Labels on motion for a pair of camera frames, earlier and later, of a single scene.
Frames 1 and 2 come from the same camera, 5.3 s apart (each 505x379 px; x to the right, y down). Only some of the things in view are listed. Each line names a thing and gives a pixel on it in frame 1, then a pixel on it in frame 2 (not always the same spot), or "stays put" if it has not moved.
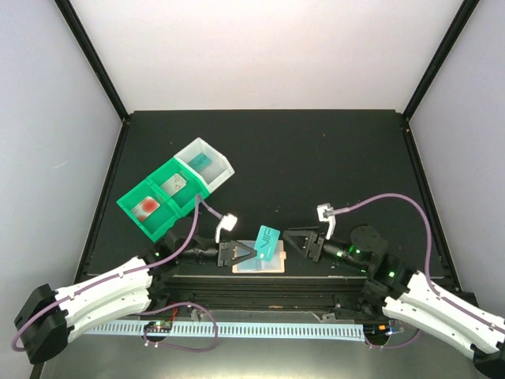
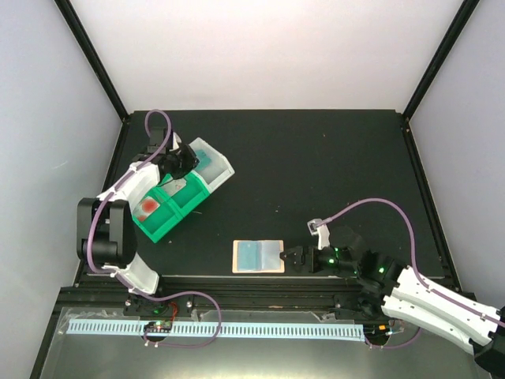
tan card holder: x=255 y=264 stays put
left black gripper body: x=207 y=257 → x=181 y=166
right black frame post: x=454 y=31 stays put
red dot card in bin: x=145 y=208 stays put
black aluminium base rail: x=260 y=294 stays put
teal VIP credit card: x=267 y=242 → x=203 y=159
